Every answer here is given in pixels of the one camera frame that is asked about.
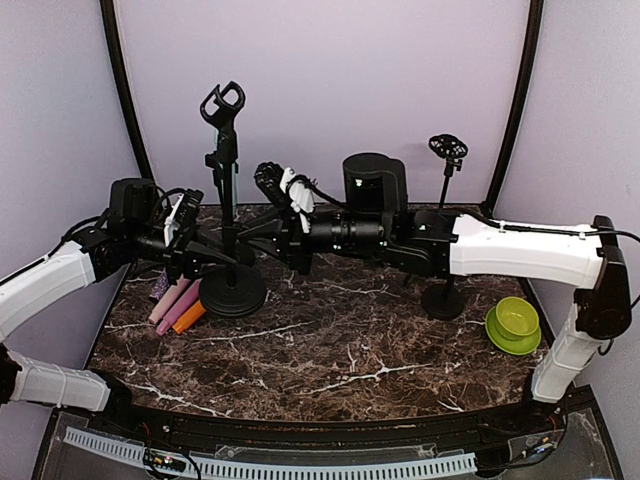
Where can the black tripod stand with shock mount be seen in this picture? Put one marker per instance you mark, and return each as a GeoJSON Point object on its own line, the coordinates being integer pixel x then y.
{"type": "Point", "coordinates": [445, 175]}

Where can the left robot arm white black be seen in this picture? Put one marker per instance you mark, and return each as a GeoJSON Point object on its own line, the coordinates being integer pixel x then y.
{"type": "Point", "coordinates": [135, 225]}

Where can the black corner post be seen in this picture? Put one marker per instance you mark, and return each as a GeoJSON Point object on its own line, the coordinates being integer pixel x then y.
{"type": "Point", "coordinates": [521, 89]}
{"type": "Point", "coordinates": [123, 88]}

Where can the pink microphone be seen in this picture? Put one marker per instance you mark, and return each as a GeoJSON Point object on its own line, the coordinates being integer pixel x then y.
{"type": "Point", "coordinates": [181, 306]}

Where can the cream white microphone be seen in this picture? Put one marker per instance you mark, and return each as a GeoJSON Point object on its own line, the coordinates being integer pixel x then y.
{"type": "Point", "coordinates": [168, 299]}

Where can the black front rail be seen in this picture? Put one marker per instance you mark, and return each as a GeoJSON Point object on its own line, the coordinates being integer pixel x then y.
{"type": "Point", "coordinates": [481, 429]}

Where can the white slotted cable duct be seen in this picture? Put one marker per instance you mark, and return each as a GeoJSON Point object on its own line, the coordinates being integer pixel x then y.
{"type": "Point", "coordinates": [234, 462]}

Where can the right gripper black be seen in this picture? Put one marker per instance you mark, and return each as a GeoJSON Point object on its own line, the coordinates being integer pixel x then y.
{"type": "Point", "coordinates": [292, 243]}

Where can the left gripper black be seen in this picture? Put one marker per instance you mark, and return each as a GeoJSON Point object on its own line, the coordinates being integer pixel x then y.
{"type": "Point", "coordinates": [185, 253]}

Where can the green bowl on saucer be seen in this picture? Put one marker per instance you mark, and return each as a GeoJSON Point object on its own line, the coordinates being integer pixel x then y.
{"type": "Point", "coordinates": [513, 326]}

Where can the right black corner post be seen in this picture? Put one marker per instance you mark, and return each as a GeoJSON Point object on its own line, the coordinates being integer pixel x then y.
{"type": "Point", "coordinates": [521, 89]}

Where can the left black corner post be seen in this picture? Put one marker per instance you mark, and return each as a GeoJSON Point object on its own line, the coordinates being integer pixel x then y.
{"type": "Point", "coordinates": [123, 88]}

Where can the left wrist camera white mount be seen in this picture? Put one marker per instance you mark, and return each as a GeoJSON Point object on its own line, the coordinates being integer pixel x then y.
{"type": "Point", "coordinates": [182, 215]}

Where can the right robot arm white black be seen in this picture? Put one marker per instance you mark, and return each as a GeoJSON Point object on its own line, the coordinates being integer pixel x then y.
{"type": "Point", "coordinates": [375, 222]}

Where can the mint green microphone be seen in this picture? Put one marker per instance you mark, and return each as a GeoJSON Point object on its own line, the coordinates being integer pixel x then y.
{"type": "Point", "coordinates": [220, 139]}

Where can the orange microphone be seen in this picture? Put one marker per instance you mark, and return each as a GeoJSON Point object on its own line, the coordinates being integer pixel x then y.
{"type": "Point", "coordinates": [193, 314]}

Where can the glitter microphone with silver grille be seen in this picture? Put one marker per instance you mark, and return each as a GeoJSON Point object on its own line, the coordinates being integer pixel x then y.
{"type": "Point", "coordinates": [159, 288]}

